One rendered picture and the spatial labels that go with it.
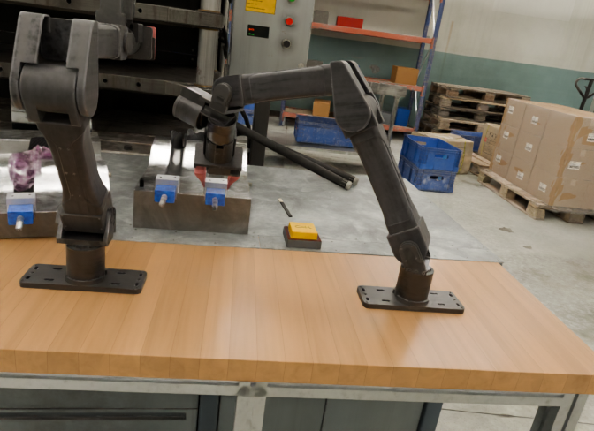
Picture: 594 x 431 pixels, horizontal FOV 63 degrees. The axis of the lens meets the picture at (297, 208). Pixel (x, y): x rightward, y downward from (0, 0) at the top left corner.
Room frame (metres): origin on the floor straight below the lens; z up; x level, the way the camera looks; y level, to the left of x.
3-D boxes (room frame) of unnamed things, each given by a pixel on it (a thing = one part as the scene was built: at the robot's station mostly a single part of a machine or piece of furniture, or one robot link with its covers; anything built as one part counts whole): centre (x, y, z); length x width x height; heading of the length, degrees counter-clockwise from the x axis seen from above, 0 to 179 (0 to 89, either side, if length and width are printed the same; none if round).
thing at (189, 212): (1.27, 0.28, 0.87); 0.50 x 0.26 x 0.14; 11
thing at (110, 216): (0.76, 0.36, 0.90); 0.09 x 0.06 x 0.06; 98
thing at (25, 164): (1.12, 0.61, 0.90); 0.26 x 0.18 x 0.08; 28
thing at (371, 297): (0.84, -0.24, 0.84); 0.20 x 0.07 x 0.08; 98
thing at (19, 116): (1.96, 0.96, 0.87); 0.50 x 0.27 x 0.17; 11
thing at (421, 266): (0.84, -0.23, 0.90); 0.09 x 0.06 x 0.06; 162
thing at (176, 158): (1.26, 0.29, 0.92); 0.35 x 0.16 x 0.09; 11
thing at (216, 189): (1.02, 0.18, 0.89); 0.13 x 0.05 x 0.05; 11
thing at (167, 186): (1.00, 0.29, 0.89); 0.13 x 0.05 x 0.05; 11
